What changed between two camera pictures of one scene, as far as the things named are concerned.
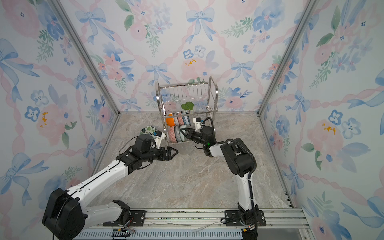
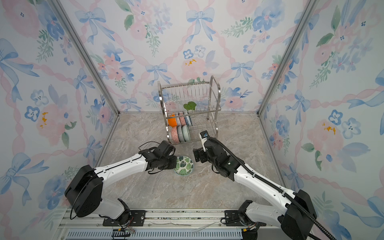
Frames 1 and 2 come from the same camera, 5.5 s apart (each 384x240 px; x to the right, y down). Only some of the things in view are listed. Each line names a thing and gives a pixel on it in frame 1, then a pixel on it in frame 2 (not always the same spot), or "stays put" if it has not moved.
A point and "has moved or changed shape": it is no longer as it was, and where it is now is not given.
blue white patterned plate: x=186 y=120 stays put
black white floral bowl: x=180 y=120 stays put
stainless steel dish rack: x=180 y=103 stays put
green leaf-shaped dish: x=188 y=106 stays put
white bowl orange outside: x=170 y=121 stays put
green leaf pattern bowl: x=150 y=130 -> x=184 y=165
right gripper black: x=191 y=134 -> x=201 y=152
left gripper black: x=169 y=156 -> x=173 y=165
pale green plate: x=182 y=136 has moved or changed shape
